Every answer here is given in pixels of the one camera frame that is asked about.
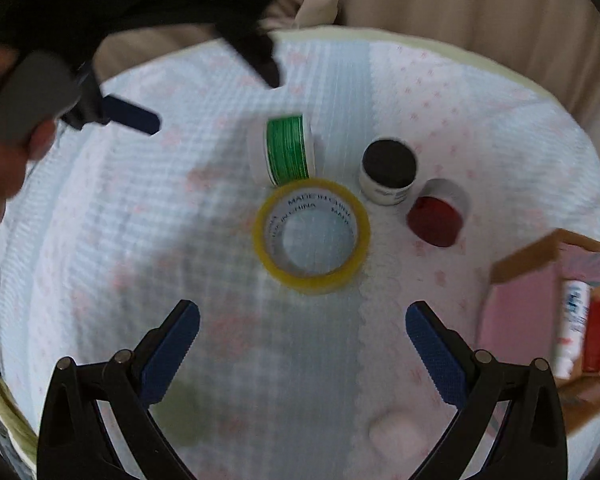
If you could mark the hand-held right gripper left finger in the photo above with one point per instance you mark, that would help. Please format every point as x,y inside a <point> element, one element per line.
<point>172,345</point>

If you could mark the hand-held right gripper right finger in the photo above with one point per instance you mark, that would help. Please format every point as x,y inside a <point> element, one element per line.
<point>435,345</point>

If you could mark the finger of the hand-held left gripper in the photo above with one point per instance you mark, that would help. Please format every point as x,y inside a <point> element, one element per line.
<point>260,55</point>
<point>132,114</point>

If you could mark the green thread spool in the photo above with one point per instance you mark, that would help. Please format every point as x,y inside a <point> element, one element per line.
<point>285,149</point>

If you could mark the cardboard box with pink lining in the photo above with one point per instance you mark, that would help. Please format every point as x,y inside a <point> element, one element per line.
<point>525,305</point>

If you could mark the jar with red lid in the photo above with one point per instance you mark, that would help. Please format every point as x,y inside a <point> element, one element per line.
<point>437,212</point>

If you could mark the yellow tape roll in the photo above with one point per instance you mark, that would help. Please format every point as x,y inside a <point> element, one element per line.
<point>311,235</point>

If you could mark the white jar with black lid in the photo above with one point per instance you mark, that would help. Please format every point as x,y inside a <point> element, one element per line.
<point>387,170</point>

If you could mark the person's left hand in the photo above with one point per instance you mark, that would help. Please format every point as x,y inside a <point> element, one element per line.
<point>0,185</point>

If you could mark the blue checkered printed blanket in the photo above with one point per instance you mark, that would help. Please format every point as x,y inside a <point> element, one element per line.
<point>180,240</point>

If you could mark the white bottle with blue label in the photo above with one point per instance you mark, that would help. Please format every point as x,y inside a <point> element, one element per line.
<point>572,327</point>

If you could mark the red packet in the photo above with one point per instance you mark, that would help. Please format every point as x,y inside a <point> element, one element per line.
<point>597,335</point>

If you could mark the pale green bed sheet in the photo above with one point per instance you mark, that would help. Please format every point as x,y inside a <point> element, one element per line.
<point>430,40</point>

